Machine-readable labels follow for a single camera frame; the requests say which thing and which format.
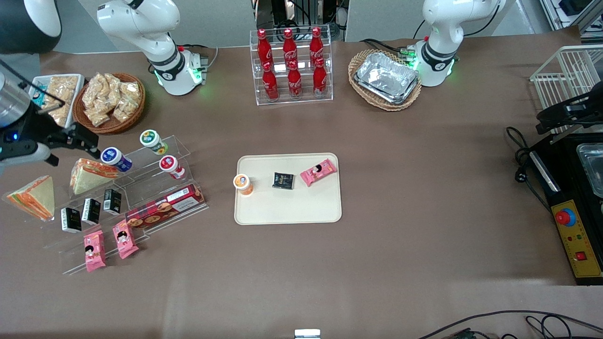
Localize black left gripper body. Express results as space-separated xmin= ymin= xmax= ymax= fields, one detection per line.
xmin=537 ymin=89 xmax=603 ymax=125

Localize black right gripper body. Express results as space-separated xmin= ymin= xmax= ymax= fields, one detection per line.
xmin=0 ymin=100 xmax=67 ymax=163

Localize triangle sandwich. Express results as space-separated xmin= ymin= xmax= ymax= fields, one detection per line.
xmin=6 ymin=175 xmax=56 ymax=222
xmin=70 ymin=158 xmax=120 ymax=196

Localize beige plastic serving tray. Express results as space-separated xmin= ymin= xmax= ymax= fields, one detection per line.
xmin=234 ymin=153 xmax=342 ymax=226

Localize clear bag of puffed snacks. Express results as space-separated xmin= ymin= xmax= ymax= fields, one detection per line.
xmin=112 ymin=97 xmax=137 ymax=123
xmin=85 ymin=101 xmax=112 ymax=127
xmin=113 ymin=80 xmax=141 ymax=102
xmin=82 ymin=73 xmax=114 ymax=102

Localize clear bag of crackers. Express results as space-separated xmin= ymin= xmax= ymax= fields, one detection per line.
xmin=46 ymin=76 xmax=79 ymax=107
xmin=47 ymin=105 xmax=72 ymax=127

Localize brown wicker snack basket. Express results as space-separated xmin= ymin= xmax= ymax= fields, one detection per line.
xmin=73 ymin=72 xmax=146 ymax=135

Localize white rectangular snack bin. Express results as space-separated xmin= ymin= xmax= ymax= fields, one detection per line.
xmin=27 ymin=74 xmax=85 ymax=129

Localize blue lid yogurt cup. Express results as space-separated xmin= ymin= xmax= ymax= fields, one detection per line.
xmin=100 ymin=147 xmax=133 ymax=172

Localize metal food container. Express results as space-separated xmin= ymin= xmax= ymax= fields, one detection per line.
xmin=576 ymin=143 xmax=603 ymax=198

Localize small black snack box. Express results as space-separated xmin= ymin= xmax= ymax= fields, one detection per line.
xmin=103 ymin=189 xmax=122 ymax=216
xmin=81 ymin=198 xmax=101 ymax=225
xmin=61 ymin=208 xmax=82 ymax=234
xmin=272 ymin=172 xmax=295 ymax=190

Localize green lid yogurt cup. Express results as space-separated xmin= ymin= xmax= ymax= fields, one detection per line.
xmin=139 ymin=129 xmax=168 ymax=156

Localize red lid yogurt cup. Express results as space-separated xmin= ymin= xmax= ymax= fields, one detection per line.
xmin=159 ymin=155 xmax=186 ymax=180

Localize clear acrylic stepped display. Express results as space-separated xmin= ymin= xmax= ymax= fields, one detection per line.
xmin=2 ymin=135 xmax=209 ymax=276

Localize pink cartoon snack packet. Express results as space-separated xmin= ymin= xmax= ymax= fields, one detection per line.
xmin=112 ymin=220 xmax=139 ymax=259
xmin=300 ymin=159 xmax=338 ymax=187
xmin=84 ymin=230 xmax=107 ymax=273

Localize red cookie box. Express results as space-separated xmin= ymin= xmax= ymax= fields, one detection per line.
xmin=125 ymin=184 xmax=206 ymax=230

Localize black sealing machine yellow panel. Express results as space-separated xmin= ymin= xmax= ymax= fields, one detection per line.
xmin=528 ymin=132 xmax=603 ymax=286

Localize orange lid yogurt cup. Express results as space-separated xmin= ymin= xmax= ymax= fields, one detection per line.
xmin=233 ymin=174 xmax=254 ymax=195

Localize tan wicker basket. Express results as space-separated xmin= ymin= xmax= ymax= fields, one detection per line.
xmin=348 ymin=49 xmax=423 ymax=112

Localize stack of foil trays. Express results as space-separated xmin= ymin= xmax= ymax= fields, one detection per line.
xmin=354 ymin=52 xmax=420 ymax=104

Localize red cola bottle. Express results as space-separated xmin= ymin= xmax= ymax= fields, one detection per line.
xmin=283 ymin=28 xmax=297 ymax=65
xmin=257 ymin=29 xmax=273 ymax=66
xmin=310 ymin=27 xmax=324 ymax=62
xmin=313 ymin=57 xmax=327 ymax=97
xmin=262 ymin=62 xmax=279 ymax=101
xmin=287 ymin=60 xmax=302 ymax=98

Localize clear acrylic bottle rack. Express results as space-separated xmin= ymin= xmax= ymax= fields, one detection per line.
xmin=250 ymin=29 xmax=334 ymax=106

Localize white wire rack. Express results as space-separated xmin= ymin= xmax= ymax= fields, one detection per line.
xmin=530 ymin=45 xmax=603 ymax=138

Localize black power cable with plug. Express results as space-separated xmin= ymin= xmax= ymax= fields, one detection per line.
xmin=505 ymin=126 xmax=553 ymax=213

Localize aluminium frame shelving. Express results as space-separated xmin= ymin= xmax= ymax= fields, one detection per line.
xmin=539 ymin=0 xmax=603 ymax=34

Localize black arm base cable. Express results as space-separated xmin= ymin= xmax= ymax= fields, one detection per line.
xmin=360 ymin=38 xmax=416 ymax=60

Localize black floor cable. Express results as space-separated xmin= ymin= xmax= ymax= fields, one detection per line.
xmin=417 ymin=309 xmax=603 ymax=339

